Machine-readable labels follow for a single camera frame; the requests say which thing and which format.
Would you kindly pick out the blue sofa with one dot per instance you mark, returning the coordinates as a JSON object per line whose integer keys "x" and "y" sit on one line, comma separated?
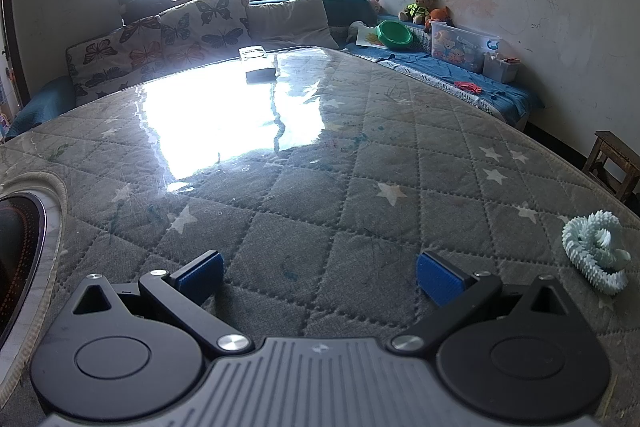
{"x": 440, "y": 67}

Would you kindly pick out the blue pillow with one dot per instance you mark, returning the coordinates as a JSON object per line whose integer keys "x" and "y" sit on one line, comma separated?
{"x": 35, "y": 107}

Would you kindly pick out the wooden stool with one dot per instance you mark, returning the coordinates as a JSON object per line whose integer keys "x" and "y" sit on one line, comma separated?
{"x": 607, "y": 162}

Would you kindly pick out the black round induction cooktop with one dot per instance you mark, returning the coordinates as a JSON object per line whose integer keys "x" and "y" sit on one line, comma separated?
{"x": 15, "y": 247}

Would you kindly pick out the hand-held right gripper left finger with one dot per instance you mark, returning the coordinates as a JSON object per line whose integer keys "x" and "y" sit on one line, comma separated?
{"x": 202, "y": 279}

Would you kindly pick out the green plastic bowl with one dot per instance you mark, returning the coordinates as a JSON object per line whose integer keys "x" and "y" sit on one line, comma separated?
{"x": 395, "y": 36}

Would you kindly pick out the pink plush toy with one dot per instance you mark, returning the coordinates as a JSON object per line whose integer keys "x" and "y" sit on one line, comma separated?
{"x": 375, "y": 3}

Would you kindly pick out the light blue dragon toy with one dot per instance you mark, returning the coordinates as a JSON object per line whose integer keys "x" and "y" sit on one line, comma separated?
{"x": 595, "y": 257}

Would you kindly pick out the beige pillow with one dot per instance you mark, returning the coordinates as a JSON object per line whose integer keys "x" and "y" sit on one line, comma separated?
{"x": 292, "y": 22}

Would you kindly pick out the teddy bear with green vest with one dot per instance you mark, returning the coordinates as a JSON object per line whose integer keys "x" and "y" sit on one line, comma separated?
{"x": 419, "y": 7}

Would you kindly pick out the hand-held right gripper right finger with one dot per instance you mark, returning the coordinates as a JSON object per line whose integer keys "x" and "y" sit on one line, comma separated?
{"x": 440, "y": 279}

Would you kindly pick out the orange fox plush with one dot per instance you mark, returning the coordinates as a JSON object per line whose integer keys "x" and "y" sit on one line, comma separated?
{"x": 439, "y": 18}

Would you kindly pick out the white drawing paper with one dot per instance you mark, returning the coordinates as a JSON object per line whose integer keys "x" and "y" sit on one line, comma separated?
{"x": 369, "y": 39}

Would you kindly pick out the small white box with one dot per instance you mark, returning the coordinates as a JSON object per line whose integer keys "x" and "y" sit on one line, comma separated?
{"x": 499, "y": 69}
{"x": 257, "y": 63}

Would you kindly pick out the grey quilted star table cover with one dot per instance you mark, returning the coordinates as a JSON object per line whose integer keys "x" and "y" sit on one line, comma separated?
{"x": 350, "y": 207}

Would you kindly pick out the clear cartoon storage box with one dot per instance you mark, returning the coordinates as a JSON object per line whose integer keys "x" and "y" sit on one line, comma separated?
{"x": 457, "y": 47}

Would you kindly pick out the butterfly print pillow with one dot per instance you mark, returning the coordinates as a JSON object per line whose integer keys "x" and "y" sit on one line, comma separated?
{"x": 115, "y": 52}
{"x": 205, "y": 22}

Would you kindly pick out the red toy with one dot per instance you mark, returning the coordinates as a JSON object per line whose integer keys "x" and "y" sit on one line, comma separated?
{"x": 467, "y": 87}

